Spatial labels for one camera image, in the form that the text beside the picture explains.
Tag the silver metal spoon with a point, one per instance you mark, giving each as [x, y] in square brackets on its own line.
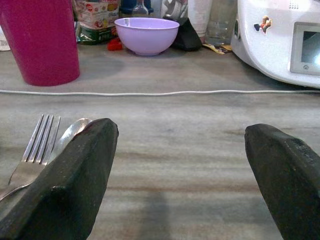
[70, 135]

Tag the small red plastic object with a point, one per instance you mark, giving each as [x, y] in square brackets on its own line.
[115, 45]

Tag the silver metal fork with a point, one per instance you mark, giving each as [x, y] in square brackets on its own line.
[27, 170]

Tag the purple plastic bowl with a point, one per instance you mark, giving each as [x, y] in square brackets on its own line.
[147, 37]

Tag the clear glass bottle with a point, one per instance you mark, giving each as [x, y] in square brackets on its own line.
[140, 8]

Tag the magenta plastic cup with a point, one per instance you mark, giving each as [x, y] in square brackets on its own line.
[42, 42]

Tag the yellow crumpled wrapper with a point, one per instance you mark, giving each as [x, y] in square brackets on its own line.
[216, 49]

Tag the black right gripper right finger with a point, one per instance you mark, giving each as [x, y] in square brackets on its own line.
[287, 180]

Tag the colourful printed snack package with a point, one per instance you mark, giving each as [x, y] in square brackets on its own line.
[95, 20]

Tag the white kitchen appliance with screen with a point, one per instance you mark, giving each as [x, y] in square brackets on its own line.
[265, 50]

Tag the clear drinking glass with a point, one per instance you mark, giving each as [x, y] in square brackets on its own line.
[220, 25]

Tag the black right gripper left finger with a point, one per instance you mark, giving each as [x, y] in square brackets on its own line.
[70, 180]

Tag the white paper cup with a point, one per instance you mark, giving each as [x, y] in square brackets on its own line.
[200, 15]

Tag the white printed paper slip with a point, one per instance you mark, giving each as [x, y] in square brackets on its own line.
[3, 42]

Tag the black wedge-shaped object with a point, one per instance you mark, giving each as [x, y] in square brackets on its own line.
[187, 37]

